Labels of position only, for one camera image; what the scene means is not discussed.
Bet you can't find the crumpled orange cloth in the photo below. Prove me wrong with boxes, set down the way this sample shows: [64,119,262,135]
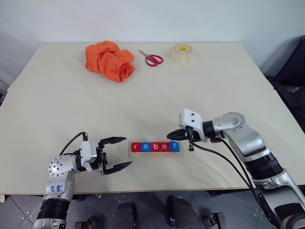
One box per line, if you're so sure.
[84,41,136,83]

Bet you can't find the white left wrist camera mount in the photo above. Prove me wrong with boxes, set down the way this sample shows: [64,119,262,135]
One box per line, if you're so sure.
[79,140,100,174]

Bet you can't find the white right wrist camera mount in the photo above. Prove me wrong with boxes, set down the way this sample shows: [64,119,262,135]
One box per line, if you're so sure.
[178,108,208,143]

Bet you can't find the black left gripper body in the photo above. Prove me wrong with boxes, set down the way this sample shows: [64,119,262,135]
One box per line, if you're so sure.
[95,145,110,177]

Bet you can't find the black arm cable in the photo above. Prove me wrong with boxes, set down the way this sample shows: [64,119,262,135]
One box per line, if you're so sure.
[59,131,89,156]
[215,137,283,229]

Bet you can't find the clear tape roll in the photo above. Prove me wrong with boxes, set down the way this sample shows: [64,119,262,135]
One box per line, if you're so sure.
[171,43,193,63]

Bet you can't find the red handled scissors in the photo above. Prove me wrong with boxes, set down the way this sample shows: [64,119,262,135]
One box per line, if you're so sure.
[138,49,164,67]

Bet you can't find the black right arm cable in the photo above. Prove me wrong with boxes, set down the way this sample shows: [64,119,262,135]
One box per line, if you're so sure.
[215,137,283,229]

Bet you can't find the dark rounded shape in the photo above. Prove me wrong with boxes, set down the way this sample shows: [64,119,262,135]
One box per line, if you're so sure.
[166,195,206,229]
[111,202,138,229]

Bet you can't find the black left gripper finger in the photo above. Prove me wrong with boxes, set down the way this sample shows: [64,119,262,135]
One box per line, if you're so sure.
[103,161,133,176]
[99,136,127,148]

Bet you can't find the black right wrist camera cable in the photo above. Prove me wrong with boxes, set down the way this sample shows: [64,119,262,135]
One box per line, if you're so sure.
[187,139,257,192]

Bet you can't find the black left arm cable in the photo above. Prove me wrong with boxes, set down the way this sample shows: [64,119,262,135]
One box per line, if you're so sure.
[59,131,89,156]

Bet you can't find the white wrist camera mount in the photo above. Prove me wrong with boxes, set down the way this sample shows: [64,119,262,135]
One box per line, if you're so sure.
[178,108,208,143]
[79,140,100,174]

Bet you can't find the black chair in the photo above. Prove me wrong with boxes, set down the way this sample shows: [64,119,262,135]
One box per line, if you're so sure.
[266,35,305,135]

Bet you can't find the wooden letter tray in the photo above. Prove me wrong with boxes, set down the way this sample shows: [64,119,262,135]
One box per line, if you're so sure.
[128,141,184,158]

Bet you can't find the dark brown foot piece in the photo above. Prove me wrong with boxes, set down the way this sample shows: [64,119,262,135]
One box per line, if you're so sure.
[205,211,227,229]
[75,215,106,229]

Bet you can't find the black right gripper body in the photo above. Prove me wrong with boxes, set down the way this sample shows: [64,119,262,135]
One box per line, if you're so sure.
[184,126,203,142]

